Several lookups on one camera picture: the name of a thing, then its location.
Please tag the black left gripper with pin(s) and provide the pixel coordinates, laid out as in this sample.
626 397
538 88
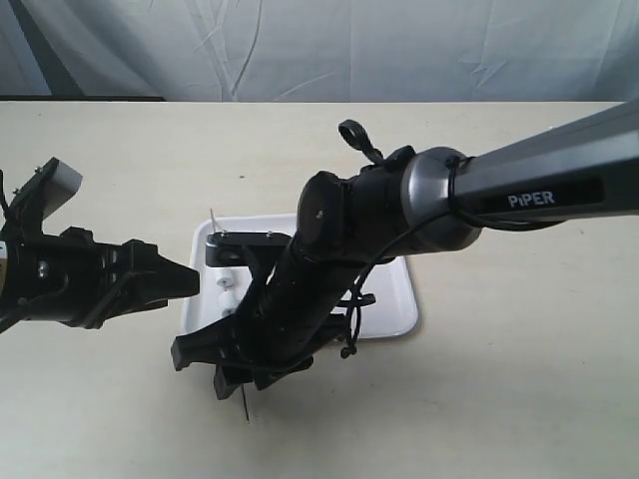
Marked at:
76 281

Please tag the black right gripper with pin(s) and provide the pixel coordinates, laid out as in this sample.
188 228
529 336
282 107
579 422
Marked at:
312 298

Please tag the thin metal skewer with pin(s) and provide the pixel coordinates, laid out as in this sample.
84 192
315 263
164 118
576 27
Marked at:
216 229

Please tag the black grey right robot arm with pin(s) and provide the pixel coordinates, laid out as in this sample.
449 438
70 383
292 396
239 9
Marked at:
441 199

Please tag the white plastic tray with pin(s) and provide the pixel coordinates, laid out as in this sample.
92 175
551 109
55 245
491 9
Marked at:
394 313

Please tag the white backdrop curtain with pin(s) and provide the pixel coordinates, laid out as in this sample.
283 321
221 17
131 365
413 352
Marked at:
322 51

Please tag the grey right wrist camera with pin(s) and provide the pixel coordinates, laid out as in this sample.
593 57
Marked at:
244 249

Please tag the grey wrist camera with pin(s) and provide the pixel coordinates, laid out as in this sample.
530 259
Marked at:
244 249
50 187

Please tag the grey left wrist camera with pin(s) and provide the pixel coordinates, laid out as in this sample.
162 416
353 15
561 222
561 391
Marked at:
50 187

